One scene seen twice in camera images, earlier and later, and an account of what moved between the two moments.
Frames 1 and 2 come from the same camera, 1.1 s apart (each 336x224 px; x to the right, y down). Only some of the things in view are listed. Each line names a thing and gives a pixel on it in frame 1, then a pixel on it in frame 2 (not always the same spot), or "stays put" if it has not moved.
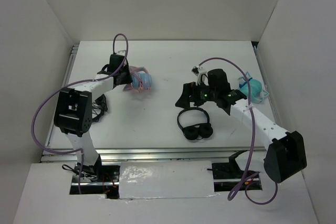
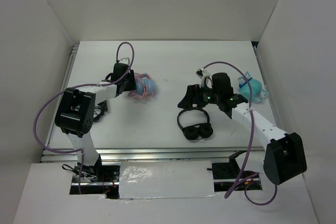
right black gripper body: (203, 94) stays put
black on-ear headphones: (195, 131) stays put
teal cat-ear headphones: (256, 95) stays put
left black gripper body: (126, 77) → (129, 82)
